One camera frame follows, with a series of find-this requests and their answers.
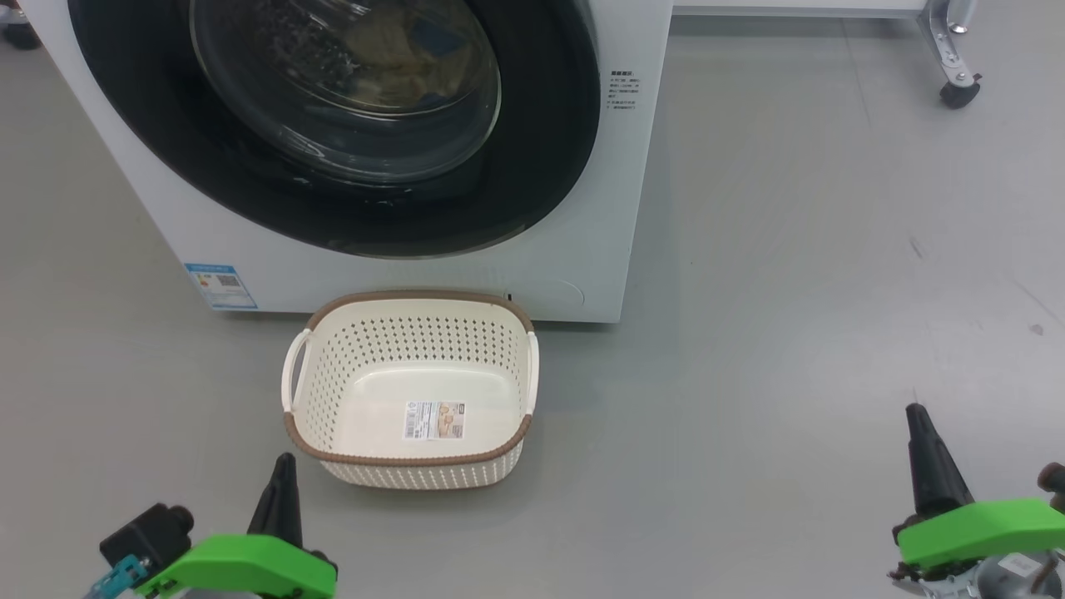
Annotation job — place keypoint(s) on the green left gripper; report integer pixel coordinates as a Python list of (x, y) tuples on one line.
[(241, 566)]

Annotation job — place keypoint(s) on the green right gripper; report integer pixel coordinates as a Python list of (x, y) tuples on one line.
[(982, 532)]

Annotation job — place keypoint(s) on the black round washer door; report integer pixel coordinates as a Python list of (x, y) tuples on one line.
[(532, 150)]

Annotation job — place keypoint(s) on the cream garment with blue patches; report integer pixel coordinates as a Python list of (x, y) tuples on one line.
[(399, 50)]

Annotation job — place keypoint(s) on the cream perforated laundry basket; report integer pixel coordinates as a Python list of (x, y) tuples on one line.
[(333, 399)]

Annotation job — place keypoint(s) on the basket product label sticker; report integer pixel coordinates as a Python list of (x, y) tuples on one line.
[(434, 420)]

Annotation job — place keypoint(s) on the white front-load washing machine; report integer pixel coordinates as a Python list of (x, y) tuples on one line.
[(150, 183)]

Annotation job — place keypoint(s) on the blue energy label sticker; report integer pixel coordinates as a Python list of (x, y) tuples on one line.
[(221, 287)]

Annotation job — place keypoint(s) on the metal caster wheel leg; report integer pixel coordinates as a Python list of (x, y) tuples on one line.
[(948, 33)]

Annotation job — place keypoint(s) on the black text instruction label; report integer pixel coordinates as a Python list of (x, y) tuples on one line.
[(623, 90)]

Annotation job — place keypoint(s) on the black caster wheel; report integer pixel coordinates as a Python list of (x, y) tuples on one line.
[(21, 35)]

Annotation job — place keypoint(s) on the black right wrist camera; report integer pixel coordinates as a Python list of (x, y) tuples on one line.
[(1052, 478)]

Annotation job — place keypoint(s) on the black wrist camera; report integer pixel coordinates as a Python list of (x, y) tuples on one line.
[(146, 532), (1052, 478)]

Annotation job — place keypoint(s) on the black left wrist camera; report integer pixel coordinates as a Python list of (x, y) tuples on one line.
[(146, 532)]

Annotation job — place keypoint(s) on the teal left camera connector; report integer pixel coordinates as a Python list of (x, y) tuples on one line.
[(116, 578)]

